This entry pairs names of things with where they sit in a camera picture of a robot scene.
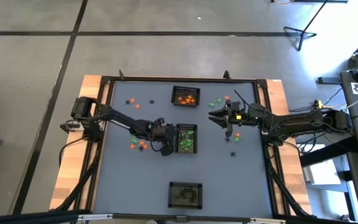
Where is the black tripod stand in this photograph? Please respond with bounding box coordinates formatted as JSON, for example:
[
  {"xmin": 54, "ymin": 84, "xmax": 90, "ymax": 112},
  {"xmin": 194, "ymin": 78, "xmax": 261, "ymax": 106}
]
[{"xmin": 283, "ymin": 0, "xmax": 329, "ymax": 52}]

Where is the silver metal bracket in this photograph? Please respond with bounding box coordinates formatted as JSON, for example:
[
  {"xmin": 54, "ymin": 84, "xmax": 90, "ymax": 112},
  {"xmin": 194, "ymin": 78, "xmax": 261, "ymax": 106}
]
[
  {"xmin": 77, "ymin": 213, "xmax": 114, "ymax": 222},
  {"xmin": 249, "ymin": 218, "xmax": 287, "ymax": 224}
]

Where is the black plastic slotted basket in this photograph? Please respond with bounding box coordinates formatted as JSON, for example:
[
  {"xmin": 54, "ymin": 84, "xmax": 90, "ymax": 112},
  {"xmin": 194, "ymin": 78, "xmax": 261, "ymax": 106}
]
[
  {"xmin": 175, "ymin": 123, "xmax": 198, "ymax": 154},
  {"xmin": 168, "ymin": 182, "xmax": 203, "ymax": 210},
  {"xmin": 171, "ymin": 86, "xmax": 201, "ymax": 108}
]

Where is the white box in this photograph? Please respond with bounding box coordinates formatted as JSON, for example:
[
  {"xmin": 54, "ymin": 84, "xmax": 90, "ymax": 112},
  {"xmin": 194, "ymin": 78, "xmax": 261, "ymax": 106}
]
[{"xmin": 302, "ymin": 158, "xmax": 347, "ymax": 186}]

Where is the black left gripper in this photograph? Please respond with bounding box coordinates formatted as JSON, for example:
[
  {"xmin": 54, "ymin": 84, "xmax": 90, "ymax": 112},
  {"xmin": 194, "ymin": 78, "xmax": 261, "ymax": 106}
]
[{"xmin": 150, "ymin": 117, "xmax": 180, "ymax": 157}]

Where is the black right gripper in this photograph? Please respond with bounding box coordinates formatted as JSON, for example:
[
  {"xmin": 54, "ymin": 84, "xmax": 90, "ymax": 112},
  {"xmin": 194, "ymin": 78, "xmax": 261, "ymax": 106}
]
[{"xmin": 209, "ymin": 100, "xmax": 251, "ymax": 138}]

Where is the grey table mat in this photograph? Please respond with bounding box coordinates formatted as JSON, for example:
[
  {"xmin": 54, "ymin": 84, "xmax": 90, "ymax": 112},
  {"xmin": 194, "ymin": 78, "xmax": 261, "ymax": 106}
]
[{"xmin": 93, "ymin": 80, "xmax": 275, "ymax": 218}]

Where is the black aluminium table frame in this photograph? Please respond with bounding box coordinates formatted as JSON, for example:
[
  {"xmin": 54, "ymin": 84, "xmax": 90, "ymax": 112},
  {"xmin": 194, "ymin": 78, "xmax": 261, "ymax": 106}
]
[{"xmin": 53, "ymin": 74, "xmax": 315, "ymax": 224}]

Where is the black desk leg bar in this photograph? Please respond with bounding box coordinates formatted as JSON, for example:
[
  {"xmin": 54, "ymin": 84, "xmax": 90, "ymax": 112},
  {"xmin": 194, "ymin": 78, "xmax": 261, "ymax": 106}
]
[{"xmin": 300, "ymin": 136, "xmax": 358, "ymax": 167}]

